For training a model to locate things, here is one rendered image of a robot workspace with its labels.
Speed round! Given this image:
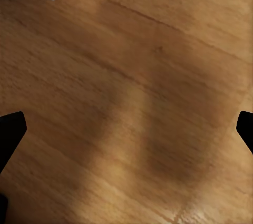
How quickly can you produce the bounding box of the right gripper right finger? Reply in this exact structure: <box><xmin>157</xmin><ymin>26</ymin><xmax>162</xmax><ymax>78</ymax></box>
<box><xmin>236</xmin><ymin>111</ymin><xmax>253</xmax><ymax>154</ymax></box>

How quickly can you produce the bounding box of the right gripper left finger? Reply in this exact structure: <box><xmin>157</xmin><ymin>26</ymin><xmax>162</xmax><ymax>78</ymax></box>
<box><xmin>0</xmin><ymin>111</ymin><xmax>27</xmax><ymax>173</ymax></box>

